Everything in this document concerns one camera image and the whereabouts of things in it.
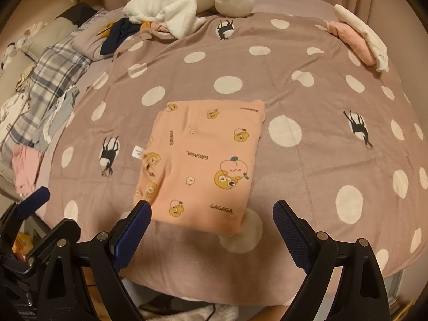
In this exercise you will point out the white crumpled clothes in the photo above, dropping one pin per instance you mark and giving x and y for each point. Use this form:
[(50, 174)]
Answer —
[(11, 113)]

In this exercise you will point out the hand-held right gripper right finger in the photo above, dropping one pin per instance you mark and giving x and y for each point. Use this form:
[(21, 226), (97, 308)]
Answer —
[(289, 234)]

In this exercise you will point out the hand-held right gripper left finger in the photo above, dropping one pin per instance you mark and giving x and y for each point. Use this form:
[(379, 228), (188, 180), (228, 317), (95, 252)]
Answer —
[(132, 234)]

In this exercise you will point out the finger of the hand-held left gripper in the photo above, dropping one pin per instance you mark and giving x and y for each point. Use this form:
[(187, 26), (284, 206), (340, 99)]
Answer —
[(57, 232), (35, 199)]

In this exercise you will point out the pink crumpled cloth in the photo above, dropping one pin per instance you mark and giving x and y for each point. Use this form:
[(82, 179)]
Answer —
[(25, 167)]

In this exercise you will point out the beige pillow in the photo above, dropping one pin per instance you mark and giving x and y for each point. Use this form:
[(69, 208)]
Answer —
[(43, 35)]

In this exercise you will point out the spotted mauve blanket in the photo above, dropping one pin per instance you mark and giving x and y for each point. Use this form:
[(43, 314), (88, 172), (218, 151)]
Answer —
[(301, 174)]

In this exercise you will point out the grey plaid cloth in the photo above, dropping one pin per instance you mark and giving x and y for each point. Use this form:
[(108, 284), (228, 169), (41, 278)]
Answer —
[(53, 70)]

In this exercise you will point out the orange packet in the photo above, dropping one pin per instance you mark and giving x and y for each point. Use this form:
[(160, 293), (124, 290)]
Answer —
[(20, 245)]

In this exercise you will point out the peach printed shirt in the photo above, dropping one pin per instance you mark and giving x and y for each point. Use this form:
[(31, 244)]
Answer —
[(200, 160)]

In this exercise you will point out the pink folded cloth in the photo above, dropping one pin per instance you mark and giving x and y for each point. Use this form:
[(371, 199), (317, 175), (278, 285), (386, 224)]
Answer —
[(351, 38)]

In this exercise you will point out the navy cloth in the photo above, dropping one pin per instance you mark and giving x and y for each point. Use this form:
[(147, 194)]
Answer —
[(115, 36)]

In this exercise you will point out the white folded cloth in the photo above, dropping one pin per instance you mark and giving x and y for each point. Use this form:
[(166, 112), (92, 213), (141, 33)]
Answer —
[(369, 35)]

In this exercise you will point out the grey printed garment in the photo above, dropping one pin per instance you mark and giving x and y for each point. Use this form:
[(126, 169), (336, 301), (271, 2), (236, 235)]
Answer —
[(90, 33)]

